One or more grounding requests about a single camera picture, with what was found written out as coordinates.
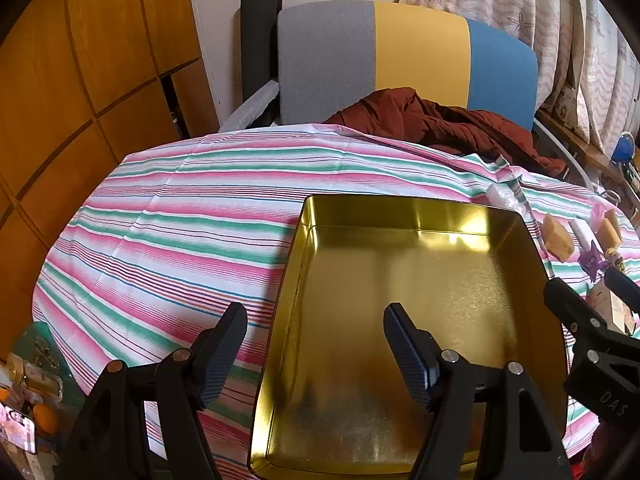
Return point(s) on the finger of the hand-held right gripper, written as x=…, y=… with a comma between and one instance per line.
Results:
x=624, y=286
x=562, y=297

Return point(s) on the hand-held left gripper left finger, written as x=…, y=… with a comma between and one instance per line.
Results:
x=220, y=360

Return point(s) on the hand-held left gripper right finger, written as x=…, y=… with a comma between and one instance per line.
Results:
x=407, y=360

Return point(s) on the purple candy wrapper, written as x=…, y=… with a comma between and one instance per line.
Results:
x=592, y=260

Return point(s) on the yellow sponge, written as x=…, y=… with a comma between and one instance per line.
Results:
x=612, y=216
x=609, y=236

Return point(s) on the gold metal tin tray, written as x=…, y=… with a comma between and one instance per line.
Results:
x=400, y=270

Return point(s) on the clear plastic candy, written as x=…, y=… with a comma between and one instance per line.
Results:
x=502, y=195

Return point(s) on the yellow wrapped snack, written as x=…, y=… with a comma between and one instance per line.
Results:
x=615, y=259

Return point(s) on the orange sponge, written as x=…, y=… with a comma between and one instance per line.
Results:
x=557, y=240

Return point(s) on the white rectangular packet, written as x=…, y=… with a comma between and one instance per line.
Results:
x=582, y=235

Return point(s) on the pink plastic wrapper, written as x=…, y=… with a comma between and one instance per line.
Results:
x=596, y=216

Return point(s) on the blue round desk fan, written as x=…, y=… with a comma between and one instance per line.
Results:
x=625, y=149

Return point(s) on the pink green striped tablecloth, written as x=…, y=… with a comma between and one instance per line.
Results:
x=175, y=220

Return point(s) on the wooden side desk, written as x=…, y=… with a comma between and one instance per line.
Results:
x=575, y=145

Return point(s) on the orange fruit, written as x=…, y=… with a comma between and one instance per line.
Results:
x=45, y=417

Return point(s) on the glass jar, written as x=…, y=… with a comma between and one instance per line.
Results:
x=35, y=377

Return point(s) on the white cardboard box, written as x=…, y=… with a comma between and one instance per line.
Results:
x=566, y=105

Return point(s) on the red-brown jacket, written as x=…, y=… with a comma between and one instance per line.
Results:
x=450, y=125

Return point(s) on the pink phone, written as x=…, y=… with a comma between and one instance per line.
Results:
x=17, y=427

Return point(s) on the wooden wardrobe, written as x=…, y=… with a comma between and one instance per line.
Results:
x=75, y=85

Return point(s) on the grey yellow blue chair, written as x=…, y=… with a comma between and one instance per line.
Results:
x=325, y=60

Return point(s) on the black rolled mat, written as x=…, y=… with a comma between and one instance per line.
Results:
x=257, y=35

